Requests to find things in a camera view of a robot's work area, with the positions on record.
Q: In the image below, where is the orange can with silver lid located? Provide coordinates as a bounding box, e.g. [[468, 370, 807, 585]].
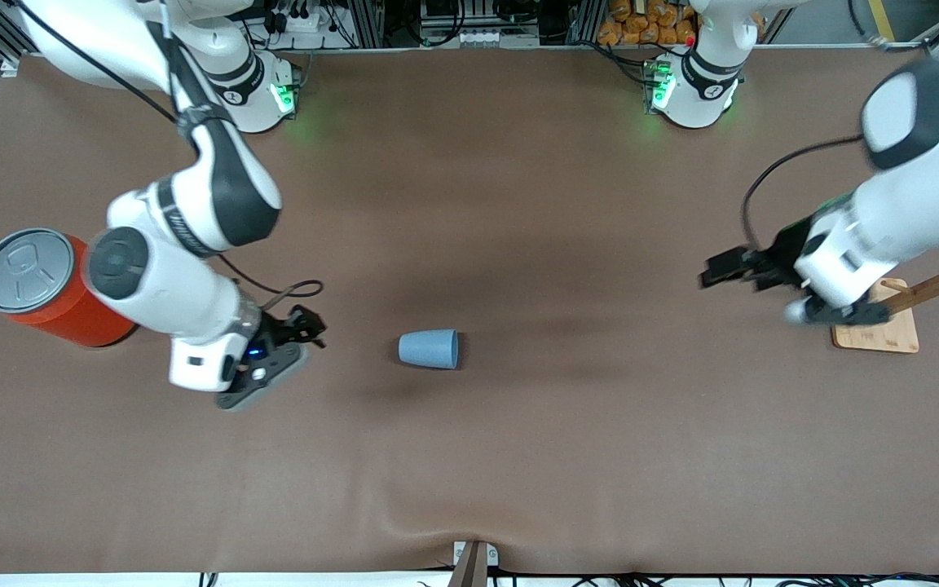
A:
[[0, 228, 140, 349]]

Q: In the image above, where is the brown table cover sheet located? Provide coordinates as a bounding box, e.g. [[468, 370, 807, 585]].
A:
[[0, 45, 939, 576]]

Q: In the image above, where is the metal table edge bracket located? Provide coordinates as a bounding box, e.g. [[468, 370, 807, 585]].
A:
[[452, 540, 500, 587]]

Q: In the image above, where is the white power strip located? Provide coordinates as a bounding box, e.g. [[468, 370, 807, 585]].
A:
[[270, 0, 340, 35]]

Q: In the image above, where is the wooden mug tree rack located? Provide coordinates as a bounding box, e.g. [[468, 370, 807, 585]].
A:
[[832, 241, 939, 354]]

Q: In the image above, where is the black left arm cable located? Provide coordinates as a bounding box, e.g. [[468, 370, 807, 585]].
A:
[[743, 135, 866, 249]]

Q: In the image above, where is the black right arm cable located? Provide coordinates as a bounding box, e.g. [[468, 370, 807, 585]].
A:
[[17, 0, 324, 312]]

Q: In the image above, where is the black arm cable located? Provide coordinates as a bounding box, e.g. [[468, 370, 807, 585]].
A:
[[743, 135, 866, 249], [17, 0, 324, 312]]

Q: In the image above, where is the orange snack bags pile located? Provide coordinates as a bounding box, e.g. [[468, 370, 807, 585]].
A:
[[597, 0, 699, 46]]

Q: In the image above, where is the light blue plastic cup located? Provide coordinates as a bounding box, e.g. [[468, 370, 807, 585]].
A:
[[399, 329, 460, 370]]

